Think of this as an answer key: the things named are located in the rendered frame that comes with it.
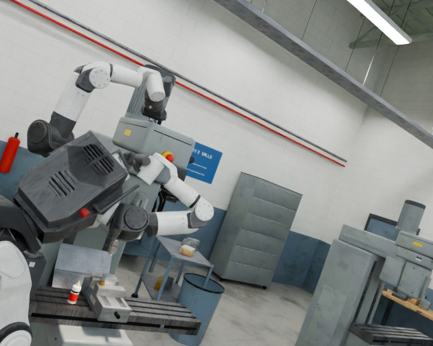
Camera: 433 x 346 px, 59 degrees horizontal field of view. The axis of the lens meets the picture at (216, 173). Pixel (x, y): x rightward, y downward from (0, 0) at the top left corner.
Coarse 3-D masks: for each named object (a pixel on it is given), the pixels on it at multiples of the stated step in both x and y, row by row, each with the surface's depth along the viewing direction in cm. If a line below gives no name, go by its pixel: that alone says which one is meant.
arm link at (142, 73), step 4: (140, 68) 157; (144, 68) 158; (140, 72) 156; (144, 72) 158; (148, 72) 160; (152, 72) 160; (156, 72) 162; (140, 76) 154; (144, 76) 161; (136, 80) 154; (140, 80) 155; (144, 80) 164; (136, 84) 155; (140, 84) 155
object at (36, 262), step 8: (24, 256) 174; (32, 256) 175; (40, 256) 178; (32, 264) 174; (40, 264) 176; (32, 272) 174; (40, 272) 176; (32, 280) 175; (32, 288) 176; (32, 296) 177
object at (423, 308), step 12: (132, 252) 588; (144, 252) 614; (156, 252) 600; (384, 288) 681; (396, 300) 636; (408, 300) 655; (420, 300) 644; (420, 312) 601; (432, 312) 632; (372, 324) 690
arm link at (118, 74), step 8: (88, 64) 149; (96, 64) 144; (104, 64) 145; (112, 64) 148; (80, 72) 148; (112, 72) 147; (120, 72) 149; (128, 72) 151; (136, 72) 154; (112, 80) 149; (120, 80) 150; (128, 80) 152
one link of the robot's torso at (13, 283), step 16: (0, 256) 115; (16, 256) 119; (0, 272) 117; (16, 272) 120; (0, 288) 119; (16, 288) 124; (0, 304) 123; (16, 304) 128; (0, 320) 125; (16, 320) 129; (0, 336) 125; (32, 336) 134
